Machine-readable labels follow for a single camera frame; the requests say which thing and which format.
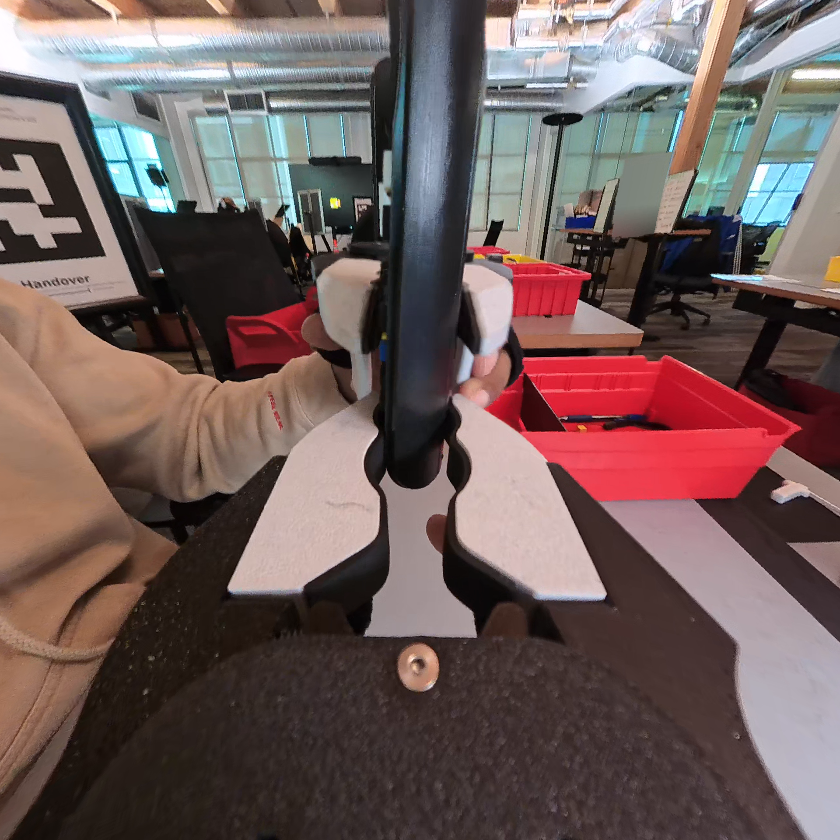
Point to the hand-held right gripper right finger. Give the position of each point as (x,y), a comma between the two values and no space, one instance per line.
(525,525)

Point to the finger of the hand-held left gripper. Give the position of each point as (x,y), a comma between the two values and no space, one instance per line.
(341,302)
(492,308)

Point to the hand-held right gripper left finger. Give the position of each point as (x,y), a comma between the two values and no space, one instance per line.
(308,518)

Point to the black remote control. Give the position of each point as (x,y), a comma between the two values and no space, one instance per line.
(433,229)

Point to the red plastic bin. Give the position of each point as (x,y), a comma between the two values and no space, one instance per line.
(656,469)

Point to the person's left forearm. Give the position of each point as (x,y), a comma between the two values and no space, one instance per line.
(164,407)

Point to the person's left hand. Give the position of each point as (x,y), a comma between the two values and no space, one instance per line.
(489,380)

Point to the black television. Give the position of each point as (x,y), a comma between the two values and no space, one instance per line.
(328,184)

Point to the red storage tote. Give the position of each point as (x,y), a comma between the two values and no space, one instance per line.
(489,250)
(544,292)

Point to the yellow storage tote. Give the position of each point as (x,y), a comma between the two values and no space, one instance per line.
(522,258)

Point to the red fabric bag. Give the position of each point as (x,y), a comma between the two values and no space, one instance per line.
(269,341)

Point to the grey top table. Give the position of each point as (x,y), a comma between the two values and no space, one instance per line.
(577,328)

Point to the small blue bin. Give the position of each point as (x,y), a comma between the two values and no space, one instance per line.
(581,222)

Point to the blue pen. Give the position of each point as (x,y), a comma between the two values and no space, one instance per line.
(604,418)

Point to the black mesh chair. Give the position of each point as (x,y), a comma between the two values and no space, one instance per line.
(210,275)

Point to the standing desk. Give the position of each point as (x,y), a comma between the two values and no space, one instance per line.
(642,282)

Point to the black floor lamp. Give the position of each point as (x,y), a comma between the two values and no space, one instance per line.
(562,119)

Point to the black office chair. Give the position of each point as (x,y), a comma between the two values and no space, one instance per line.
(682,262)

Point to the person's beige hoodie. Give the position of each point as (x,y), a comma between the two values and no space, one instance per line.
(52,590)

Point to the wood top desk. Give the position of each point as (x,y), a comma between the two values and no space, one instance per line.
(774,289)

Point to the framed marker poster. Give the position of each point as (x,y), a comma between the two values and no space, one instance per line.
(59,197)

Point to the red bag with black trim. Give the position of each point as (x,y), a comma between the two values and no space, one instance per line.
(807,420)

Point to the wooden pillar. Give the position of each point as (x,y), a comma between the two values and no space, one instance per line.
(705,85)

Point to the yellow plastic bin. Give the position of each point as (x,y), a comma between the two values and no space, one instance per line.
(833,270)

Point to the silver ventilation duct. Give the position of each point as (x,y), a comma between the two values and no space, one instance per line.
(197,39)

